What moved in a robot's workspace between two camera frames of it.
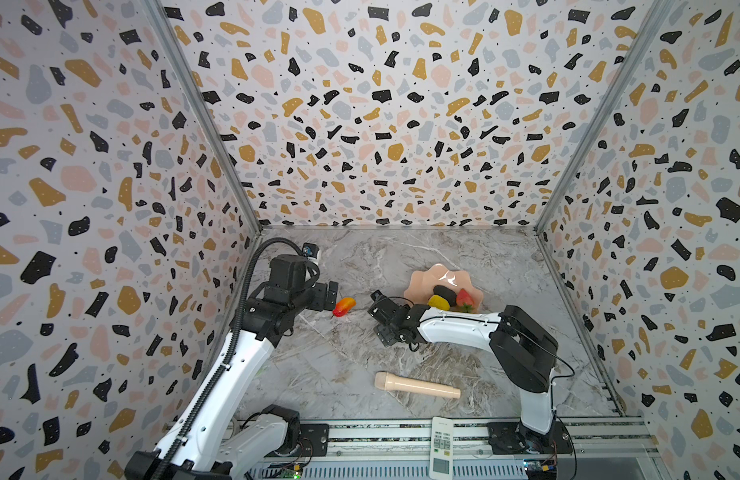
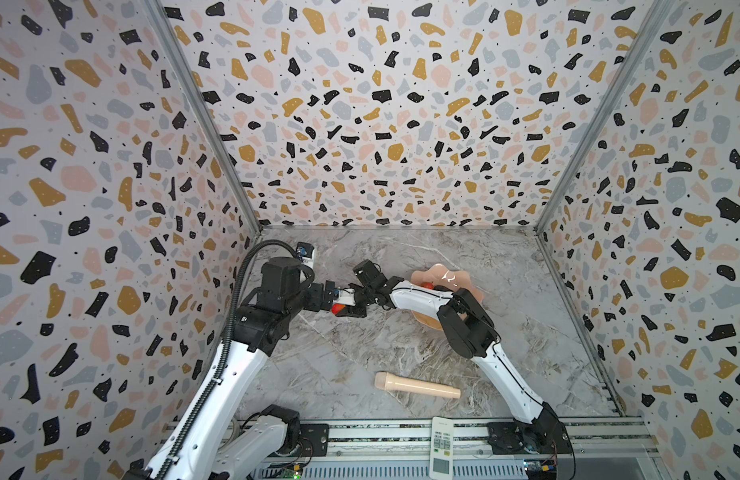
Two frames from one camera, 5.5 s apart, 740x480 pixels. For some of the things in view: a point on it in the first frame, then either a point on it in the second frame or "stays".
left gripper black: (320, 301) stays
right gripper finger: (387, 335) -> (358, 310)
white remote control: (441, 456) stays
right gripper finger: (381, 304) -> (350, 288)
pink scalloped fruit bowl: (420, 287) stays
